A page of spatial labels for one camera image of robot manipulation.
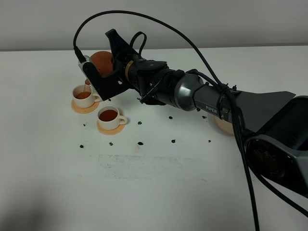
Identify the front white teacup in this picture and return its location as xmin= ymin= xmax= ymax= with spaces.
xmin=98 ymin=105 xmax=128 ymax=130

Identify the rear white teacup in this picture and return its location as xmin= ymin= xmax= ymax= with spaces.
xmin=72 ymin=84 xmax=102 ymax=108

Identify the orange coaster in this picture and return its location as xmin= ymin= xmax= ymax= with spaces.
xmin=71 ymin=100 xmax=100 ymax=114
xmin=96 ymin=121 xmax=125 ymax=135

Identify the white teacup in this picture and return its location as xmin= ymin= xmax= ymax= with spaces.
xmin=72 ymin=84 xmax=102 ymax=108
xmin=98 ymin=105 xmax=128 ymax=130

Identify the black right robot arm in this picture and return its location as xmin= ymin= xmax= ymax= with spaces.
xmin=106 ymin=29 xmax=308 ymax=196

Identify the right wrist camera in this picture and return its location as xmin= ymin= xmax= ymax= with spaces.
xmin=77 ymin=54 xmax=130 ymax=101

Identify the rear orange coaster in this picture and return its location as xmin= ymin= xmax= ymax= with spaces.
xmin=71 ymin=100 xmax=100 ymax=114

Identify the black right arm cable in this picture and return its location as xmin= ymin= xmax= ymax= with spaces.
xmin=73 ymin=10 xmax=308 ymax=231

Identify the brown clay teapot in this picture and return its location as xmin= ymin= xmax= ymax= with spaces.
xmin=90 ymin=51 xmax=113 ymax=77

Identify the cream teapot saucer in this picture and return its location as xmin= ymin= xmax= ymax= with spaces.
xmin=214 ymin=117 xmax=234 ymax=136

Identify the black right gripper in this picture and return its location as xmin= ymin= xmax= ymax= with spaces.
xmin=103 ymin=29 xmax=183 ymax=106

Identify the front orange coaster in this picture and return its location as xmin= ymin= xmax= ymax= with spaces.
xmin=96 ymin=121 xmax=125 ymax=135

